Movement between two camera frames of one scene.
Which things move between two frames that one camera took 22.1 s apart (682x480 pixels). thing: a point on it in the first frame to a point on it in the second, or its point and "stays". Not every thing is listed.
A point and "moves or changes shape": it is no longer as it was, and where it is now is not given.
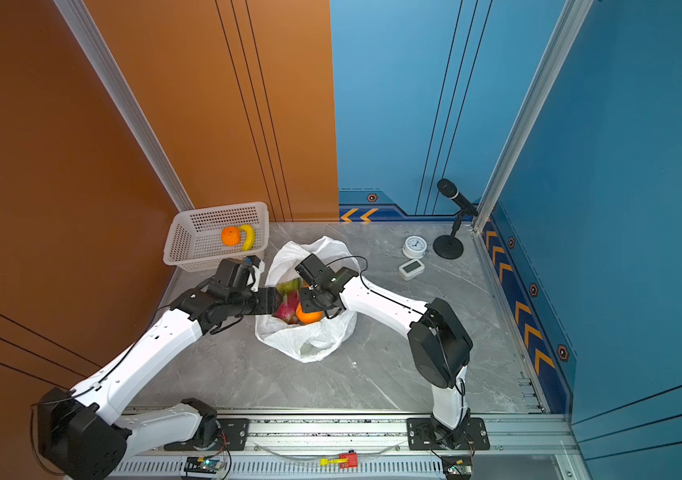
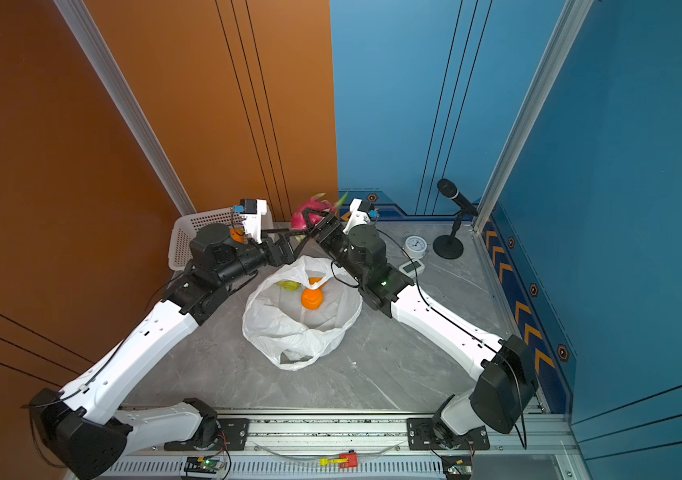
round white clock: (414, 248) stays
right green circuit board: (457, 466) stays
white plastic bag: (312, 341) moves or changes shape
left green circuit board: (199, 464) stays
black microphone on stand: (450, 246) stays
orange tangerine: (231, 236) stays
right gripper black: (306, 306) to (331, 224)
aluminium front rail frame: (371, 446) stays
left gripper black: (269, 300) to (284, 257)
